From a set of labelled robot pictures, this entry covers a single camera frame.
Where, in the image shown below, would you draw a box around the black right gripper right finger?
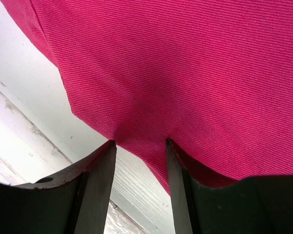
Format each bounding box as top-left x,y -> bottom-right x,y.
166,138 -> 293,234

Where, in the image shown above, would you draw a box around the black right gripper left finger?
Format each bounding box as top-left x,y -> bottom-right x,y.
0,140 -> 116,234

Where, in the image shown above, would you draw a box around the pink trousers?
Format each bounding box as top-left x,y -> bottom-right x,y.
2,0 -> 293,190

